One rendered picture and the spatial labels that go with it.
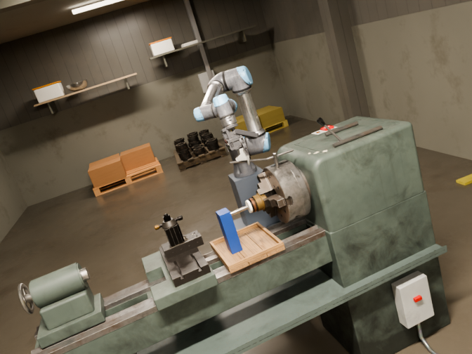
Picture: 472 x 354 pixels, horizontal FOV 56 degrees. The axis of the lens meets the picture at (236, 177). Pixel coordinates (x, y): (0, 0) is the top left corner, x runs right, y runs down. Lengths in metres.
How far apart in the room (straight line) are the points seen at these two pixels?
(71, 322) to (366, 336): 1.53
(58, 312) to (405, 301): 1.75
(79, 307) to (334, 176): 1.35
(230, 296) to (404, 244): 0.98
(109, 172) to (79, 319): 6.31
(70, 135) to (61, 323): 7.53
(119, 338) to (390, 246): 1.44
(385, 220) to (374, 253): 0.18
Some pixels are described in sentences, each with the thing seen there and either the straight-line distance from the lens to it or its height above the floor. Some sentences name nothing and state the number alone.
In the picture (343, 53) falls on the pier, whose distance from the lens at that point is 6.56.
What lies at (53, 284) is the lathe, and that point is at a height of 1.11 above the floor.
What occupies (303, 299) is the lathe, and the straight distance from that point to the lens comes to 2.44.
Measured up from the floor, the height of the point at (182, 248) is 0.99.
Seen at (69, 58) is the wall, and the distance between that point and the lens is 9.52.
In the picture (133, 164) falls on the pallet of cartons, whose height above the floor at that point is 0.25.
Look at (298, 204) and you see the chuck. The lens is 2.23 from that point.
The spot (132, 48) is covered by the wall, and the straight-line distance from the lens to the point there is 9.47.
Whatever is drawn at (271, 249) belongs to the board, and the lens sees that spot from 2.21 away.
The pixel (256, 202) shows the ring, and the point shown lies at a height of 1.10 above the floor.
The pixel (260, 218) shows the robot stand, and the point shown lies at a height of 0.82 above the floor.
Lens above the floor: 1.89
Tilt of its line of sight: 16 degrees down
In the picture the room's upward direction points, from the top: 18 degrees counter-clockwise
